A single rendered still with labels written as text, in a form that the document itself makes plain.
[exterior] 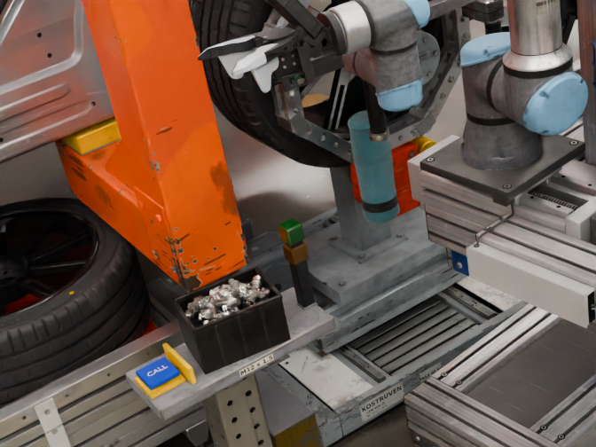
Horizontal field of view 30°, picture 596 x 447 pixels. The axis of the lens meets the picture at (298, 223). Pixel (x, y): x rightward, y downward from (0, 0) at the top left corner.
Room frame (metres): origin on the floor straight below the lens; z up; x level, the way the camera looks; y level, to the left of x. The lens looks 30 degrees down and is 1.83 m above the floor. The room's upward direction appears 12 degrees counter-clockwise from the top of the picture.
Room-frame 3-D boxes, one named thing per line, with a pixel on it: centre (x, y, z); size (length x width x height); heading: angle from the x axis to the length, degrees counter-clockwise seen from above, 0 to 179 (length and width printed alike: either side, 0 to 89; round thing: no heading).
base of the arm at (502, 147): (1.86, -0.41, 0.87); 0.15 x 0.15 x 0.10
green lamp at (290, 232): (2.02, 0.02, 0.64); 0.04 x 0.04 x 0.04; 27
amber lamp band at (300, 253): (2.02, 0.02, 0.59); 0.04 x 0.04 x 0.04; 27
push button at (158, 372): (1.85, 0.34, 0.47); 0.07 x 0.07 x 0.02; 27
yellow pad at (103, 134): (2.61, 0.46, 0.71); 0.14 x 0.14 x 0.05; 27
